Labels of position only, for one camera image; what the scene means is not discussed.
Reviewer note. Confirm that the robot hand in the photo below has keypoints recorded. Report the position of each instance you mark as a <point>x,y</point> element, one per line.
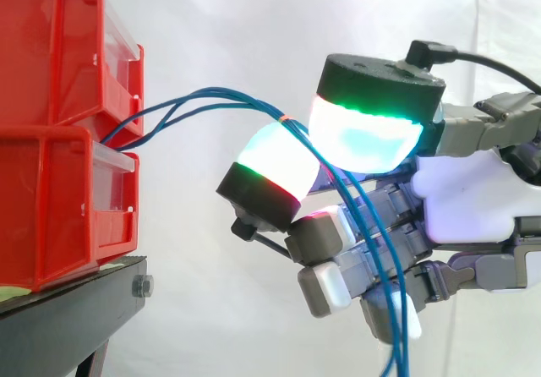
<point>456,195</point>

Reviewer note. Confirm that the red plastic bin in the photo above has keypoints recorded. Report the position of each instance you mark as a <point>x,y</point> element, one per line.
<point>50,208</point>
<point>46,51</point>

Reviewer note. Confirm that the black metal stand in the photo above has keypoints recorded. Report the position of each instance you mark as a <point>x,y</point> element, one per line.
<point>63,318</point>

